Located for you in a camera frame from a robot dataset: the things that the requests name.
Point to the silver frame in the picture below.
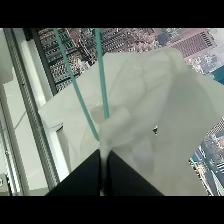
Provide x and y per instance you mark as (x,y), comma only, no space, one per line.
(31,110)

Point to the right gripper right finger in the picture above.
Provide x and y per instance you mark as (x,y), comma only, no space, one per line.
(128,181)

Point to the white shirt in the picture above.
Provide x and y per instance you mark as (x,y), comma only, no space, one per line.
(156,106)

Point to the teal clothes hanger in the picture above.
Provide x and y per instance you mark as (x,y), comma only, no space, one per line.
(101,80)

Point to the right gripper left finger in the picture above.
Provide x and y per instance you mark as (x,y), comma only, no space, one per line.
(85,180)

